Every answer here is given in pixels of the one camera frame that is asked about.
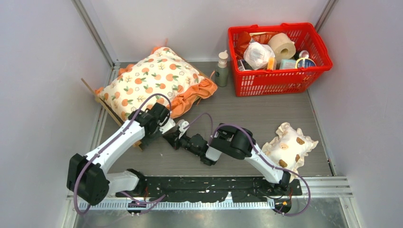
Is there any round blue lidded tin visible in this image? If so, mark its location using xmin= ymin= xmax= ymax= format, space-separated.
xmin=295 ymin=57 xmax=316 ymax=69

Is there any green pump lotion bottle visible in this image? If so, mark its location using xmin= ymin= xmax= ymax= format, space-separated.
xmin=215 ymin=50 xmax=229 ymax=87

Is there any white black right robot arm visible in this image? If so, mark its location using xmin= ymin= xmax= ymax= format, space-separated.
xmin=163 ymin=123 xmax=291 ymax=195

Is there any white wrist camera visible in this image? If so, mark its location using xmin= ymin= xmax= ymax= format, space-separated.
xmin=177 ymin=119 xmax=190 ymax=139
xmin=159 ymin=118 xmax=176 ymax=134

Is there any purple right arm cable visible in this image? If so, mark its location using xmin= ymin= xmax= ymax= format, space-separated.
xmin=185 ymin=113 xmax=312 ymax=218

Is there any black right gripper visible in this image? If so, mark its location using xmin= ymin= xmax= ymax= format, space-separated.
xmin=163 ymin=130 xmax=202 ymax=156

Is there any light teal small box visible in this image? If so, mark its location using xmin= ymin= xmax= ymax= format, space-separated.
xmin=279 ymin=59 xmax=296 ymax=70

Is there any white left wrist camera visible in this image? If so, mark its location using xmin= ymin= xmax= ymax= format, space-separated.
xmin=159 ymin=118 xmax=176 ymax=134

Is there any beige toilet paper roll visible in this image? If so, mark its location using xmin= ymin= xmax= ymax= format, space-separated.
xmin=268 ymin=33 xmax=296 ymax=62

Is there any cream frilled small pillow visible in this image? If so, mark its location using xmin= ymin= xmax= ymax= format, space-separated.
xmin=262 ymin=122 xmax=318 ymax=174

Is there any orange fruit print cushion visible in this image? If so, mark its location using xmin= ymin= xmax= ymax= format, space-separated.
xmin=95 ymin=47 xmax=218 ymax=121

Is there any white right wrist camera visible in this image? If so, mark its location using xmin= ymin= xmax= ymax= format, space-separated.
xmin=177 ymin=119 xmax=190 ymax=139

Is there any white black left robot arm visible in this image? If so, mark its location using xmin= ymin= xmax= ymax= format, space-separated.
xmin=67 ymin=103 xmax=175 ymax=206

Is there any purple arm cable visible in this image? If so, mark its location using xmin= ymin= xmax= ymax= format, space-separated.
xmin=73 ymin=93 xmax=172 ymax=216
xmin=185 ymin=113 xmax=312 ymax=218

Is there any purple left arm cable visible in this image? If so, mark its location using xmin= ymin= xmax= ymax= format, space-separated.
xmin=73 ymin=93 xmax=172 ymax=216

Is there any orange red crumpled bag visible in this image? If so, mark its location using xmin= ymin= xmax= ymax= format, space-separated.
xmin=234 ymin=31 xmax=278 ymax=60

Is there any wooden pet bed frame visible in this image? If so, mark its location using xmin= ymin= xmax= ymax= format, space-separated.
xmin=80 ymin=67 xmax=211 ymax=152

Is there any white plastic wrapped packet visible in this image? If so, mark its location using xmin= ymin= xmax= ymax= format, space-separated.
xmin=243 ymin=41 xmax=275 ymax=70

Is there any small silver can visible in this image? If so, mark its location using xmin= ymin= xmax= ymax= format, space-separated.
xmin=297 ymin=50 xmax=309 ymax=58

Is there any red plastic shopping basket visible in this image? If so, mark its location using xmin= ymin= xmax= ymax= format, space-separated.
xmin=228 ymin=22 xmax=333 ymax=96

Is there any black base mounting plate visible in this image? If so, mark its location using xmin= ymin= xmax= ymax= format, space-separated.
xmin=127 ymin=176 xmax=302 ymax=203

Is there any slotted aluminium rail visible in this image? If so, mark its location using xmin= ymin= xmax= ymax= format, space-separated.
xmin=90 ymin=176 xmax=353 ymax=211

